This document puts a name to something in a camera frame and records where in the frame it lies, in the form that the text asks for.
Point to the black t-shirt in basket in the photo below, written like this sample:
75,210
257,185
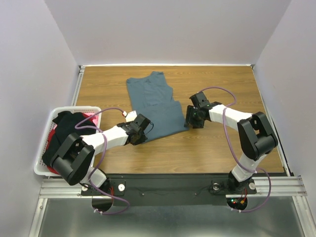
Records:
66,123

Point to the white plastic laundry basket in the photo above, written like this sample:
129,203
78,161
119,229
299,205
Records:
39,166

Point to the blue-grey t-shirt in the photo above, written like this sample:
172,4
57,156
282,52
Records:
152,97

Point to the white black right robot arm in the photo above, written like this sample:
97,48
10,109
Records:
257,138

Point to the aluminium front frame rail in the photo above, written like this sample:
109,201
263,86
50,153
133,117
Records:
280,187

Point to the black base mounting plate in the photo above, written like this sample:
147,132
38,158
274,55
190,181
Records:
171,190

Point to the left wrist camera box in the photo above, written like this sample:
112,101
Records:
138,119

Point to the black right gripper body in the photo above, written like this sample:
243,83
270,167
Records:
192,117

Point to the red t-shirt in basket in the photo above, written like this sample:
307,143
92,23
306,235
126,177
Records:
50,138

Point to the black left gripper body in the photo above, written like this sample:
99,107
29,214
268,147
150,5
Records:
141,138

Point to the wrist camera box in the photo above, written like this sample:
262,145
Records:
138,119
199,100

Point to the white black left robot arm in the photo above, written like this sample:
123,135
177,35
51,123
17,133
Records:
72,161

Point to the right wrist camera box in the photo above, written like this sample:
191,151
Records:
199,100

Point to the aluminium left side rail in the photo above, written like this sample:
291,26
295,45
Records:
78,85

